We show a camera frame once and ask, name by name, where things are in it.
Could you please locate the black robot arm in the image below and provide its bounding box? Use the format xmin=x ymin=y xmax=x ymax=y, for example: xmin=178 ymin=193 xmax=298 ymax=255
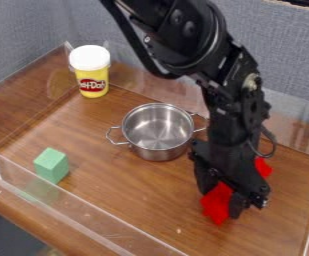
xmin=99 ymin=0 xmax=271 ymax=219

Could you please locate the stainless steel pot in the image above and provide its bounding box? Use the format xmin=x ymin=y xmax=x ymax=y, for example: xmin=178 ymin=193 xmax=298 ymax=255
xmin=106 ymin=103 xmax=206 ymax=162

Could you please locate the black cable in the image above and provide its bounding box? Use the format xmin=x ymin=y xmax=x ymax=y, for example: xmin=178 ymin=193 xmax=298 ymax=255
xmin=245 ymin=125 xmax=278 ymax=159

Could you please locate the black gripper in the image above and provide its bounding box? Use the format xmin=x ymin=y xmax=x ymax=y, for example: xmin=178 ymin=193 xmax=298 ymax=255
xmin=190 ymin=139 xmax=270 ymax=219

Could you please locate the clear acrylic barrier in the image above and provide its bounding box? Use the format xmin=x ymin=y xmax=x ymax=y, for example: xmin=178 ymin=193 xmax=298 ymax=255
xmin=0 ymin=47 xmax=309 ymax=256

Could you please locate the red plastic bar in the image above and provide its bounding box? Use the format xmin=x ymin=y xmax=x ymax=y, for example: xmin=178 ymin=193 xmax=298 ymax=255
xmin=199 ymin=157 xmax=273 ymax=225

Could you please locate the green foam block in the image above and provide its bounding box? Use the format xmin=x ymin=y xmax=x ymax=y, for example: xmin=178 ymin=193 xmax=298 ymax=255
xmin=33 ymin=148 xmax=68 ymax=184

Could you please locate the yellow Play-Doh can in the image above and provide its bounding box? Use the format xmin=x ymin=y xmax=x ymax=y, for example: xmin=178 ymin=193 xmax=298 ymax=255
xmin=68 ymin=45 xmax=111 ymax=98

